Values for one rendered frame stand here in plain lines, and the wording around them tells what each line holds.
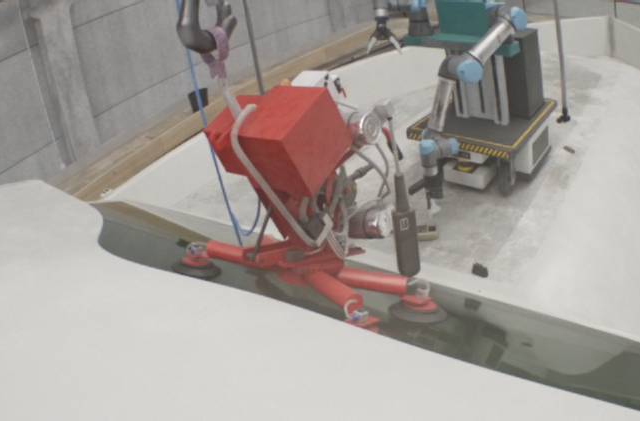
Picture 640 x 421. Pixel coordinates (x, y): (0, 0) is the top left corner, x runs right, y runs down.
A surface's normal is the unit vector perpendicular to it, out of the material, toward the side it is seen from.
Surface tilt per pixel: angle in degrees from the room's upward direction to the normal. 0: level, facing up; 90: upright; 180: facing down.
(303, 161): 90
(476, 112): 90
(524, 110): 90
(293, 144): 90
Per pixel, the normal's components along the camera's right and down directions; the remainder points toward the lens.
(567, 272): 0.06, -0.77
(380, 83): 0.54, 0.33
